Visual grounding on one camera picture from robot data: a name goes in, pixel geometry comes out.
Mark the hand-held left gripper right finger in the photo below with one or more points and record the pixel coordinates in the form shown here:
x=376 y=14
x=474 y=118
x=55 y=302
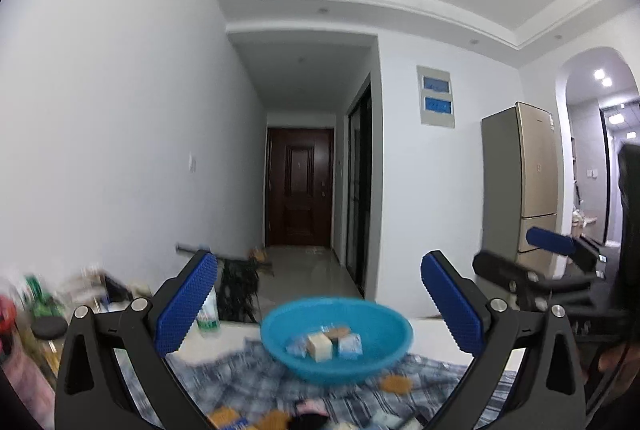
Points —
x=452 y=305

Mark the dark bag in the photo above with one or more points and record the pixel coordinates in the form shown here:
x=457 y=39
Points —
x=116 y=291

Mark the blue plaid cloth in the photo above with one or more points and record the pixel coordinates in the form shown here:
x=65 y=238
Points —
x=350 y=402

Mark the black round lid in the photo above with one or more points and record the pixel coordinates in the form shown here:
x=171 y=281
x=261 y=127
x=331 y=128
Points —
x=49 y=329

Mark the black round item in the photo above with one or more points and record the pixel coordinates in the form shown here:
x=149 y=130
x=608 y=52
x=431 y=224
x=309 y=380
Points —
x=307 y=424

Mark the small brown box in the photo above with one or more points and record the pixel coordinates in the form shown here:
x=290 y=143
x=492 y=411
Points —
x=339 y=332

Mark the beige cube box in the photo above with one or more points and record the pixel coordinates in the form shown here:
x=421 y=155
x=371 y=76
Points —
x=319 y=349

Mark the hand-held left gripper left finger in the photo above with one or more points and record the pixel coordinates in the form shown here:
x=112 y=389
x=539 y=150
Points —
x=185 y=305

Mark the blue plastic basin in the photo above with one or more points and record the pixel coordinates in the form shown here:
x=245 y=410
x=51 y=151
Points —
x=325 y=372

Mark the brown paper bag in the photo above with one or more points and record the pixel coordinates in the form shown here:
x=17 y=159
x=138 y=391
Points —
x=257 y=255

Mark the pink cloth item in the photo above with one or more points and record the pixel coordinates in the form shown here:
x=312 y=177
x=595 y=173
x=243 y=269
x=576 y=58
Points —
x=310 y=407

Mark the green capped water bottle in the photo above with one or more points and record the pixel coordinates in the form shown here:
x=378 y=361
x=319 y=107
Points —
x=210 y=322

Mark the beige refrigerator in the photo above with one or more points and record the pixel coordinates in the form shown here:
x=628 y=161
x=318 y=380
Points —
x=515 y=185

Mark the dark brown entrance door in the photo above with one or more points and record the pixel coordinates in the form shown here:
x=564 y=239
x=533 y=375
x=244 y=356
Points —
x=300 y=190

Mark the person's right hand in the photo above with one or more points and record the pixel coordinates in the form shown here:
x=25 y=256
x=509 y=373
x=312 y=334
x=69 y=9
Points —
x=617 y=362

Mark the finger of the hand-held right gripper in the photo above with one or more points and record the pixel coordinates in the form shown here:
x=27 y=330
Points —
x=550 y=240
x=500 y=267

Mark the dark framed sliding glass door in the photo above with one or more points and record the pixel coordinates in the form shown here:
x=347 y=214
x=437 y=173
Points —
x=360 y=190

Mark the white wall switch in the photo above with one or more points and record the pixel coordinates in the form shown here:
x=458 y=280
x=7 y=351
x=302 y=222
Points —
x=193 y=162

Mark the black electric bicycle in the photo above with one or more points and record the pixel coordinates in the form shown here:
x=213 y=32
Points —
x=237 y=290

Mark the wall electrical panel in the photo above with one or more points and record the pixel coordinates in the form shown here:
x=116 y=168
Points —
x=439 y=105

